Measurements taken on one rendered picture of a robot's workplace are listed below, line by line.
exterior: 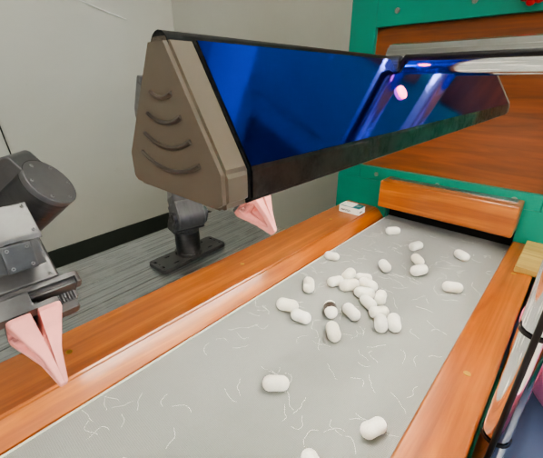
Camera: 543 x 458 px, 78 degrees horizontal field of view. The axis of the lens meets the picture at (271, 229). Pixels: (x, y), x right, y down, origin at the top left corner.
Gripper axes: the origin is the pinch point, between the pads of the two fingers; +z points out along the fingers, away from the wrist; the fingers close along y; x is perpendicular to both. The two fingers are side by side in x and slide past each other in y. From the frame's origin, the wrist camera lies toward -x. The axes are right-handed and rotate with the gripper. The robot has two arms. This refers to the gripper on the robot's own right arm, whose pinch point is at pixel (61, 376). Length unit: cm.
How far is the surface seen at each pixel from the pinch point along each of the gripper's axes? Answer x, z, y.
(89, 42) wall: 92, -181, 91
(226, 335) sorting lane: 5.4, 5.7, 20.8
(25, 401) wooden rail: 7.9, -0.7, -2.9
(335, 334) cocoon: -4.6, 14.5, 30.2
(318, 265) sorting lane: 6.3, 4.4, 47.5
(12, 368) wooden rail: 12.3, -5.8, -2.7
